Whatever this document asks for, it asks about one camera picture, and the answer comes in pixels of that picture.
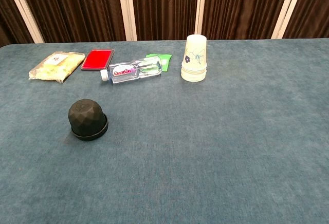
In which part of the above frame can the green foil packet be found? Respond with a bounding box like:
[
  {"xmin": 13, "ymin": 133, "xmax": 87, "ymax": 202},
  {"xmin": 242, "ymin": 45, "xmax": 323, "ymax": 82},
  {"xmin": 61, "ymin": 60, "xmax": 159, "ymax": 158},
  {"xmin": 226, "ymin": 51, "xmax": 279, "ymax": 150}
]
[{"xmin": 145, "ymin": 53, "xmax": 172, "ymax": 72}]

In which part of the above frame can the clear bag of yellow snacks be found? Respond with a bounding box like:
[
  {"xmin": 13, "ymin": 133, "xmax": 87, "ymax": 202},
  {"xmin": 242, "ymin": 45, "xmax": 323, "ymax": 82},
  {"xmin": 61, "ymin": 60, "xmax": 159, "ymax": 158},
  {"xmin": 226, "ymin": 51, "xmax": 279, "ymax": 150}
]
[{"xmin": 28, "ymin": 51, "xmax": 86, "ymax": 83}]

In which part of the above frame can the black faceted dome object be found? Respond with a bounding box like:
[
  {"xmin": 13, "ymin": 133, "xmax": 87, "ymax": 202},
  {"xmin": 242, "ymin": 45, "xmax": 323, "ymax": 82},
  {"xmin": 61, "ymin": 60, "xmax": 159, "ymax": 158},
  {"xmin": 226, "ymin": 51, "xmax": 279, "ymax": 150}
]
[{"xmin": 67, "ymin": 98, "xmax": 107, "ymax": 135}]

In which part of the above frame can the black round lid with pills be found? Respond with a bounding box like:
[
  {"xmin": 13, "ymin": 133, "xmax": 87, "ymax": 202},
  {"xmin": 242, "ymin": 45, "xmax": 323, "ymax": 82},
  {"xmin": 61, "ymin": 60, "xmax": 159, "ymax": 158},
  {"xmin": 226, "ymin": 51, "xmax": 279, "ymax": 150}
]
[{"xmin": 70, "ymin": 115, "xmax": 109, "ymax": 141}]

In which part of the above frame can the white partition frame post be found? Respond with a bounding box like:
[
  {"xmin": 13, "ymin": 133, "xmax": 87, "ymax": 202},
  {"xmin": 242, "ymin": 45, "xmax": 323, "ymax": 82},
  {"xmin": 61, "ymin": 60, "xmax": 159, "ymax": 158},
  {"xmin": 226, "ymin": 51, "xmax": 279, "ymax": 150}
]
[
  {"xmin": 271, "ymin": 0, "xmax": 307, "ymax": 40},
  {"xmin": 4, "ymin": 0, "xmax": 45, "ymax": 44},
  {"xmin": 194, "ymin": 0, "xmax": 208, "ymax": 36},
  {"xmin": 117, "ymin": 0, "xmax": 138, "ymax": 42}
]

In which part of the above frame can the stack of floral paper cups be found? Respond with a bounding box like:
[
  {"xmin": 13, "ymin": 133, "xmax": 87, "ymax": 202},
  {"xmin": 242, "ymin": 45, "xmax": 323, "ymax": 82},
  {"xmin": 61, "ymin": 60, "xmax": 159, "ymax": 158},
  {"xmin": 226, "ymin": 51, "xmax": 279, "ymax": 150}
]
[{"xmin": 180, "ymin": 34, "xmax": 208, "ymax": 82}]

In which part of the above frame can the clear plastic water bottle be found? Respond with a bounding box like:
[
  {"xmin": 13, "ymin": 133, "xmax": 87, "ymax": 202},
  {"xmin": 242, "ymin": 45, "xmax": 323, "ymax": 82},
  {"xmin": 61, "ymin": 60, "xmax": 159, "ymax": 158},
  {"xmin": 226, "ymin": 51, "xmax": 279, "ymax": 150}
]
[{"xmin": 100, "ymin": 55, "xmax": 163, "ymax": 84}]

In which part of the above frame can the red ink pad case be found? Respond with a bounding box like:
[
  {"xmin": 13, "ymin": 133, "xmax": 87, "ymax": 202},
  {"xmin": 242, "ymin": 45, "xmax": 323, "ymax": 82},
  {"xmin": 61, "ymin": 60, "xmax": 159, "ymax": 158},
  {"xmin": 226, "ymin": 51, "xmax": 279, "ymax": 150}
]
[{"xmin": 80, "ymin": 48, "xmax": 115, "ymax": 71}]

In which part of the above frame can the blue felt table cover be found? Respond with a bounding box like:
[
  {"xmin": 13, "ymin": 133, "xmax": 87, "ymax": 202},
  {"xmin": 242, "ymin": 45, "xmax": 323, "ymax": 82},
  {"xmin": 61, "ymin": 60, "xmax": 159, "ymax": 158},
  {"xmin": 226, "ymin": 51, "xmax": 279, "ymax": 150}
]
[{"xmin": 0, "ymin": 38, "xmax": 329, "ymax": 224}]

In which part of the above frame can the brown curtain panel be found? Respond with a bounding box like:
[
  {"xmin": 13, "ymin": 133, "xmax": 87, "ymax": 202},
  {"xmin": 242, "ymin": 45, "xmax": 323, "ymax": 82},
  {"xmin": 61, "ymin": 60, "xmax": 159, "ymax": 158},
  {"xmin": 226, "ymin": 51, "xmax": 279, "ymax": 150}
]
[
  {"xmin": 130, "ymin": 0, "xmax": 200, "ymax": 41},
  {"xmin": 201, "ymin": 0, "xmax": 294, "ymax": 41},
  {"xmin": 282, "ymin": 0, "xmax": 329, "ymax": 39},
  {"xmin": 15, "ymin": 0, "xmax": 126, "ymax": 44},
  {"xmin": 0, "ymin": 0, "xmax": 34, "ymax": 48}
]

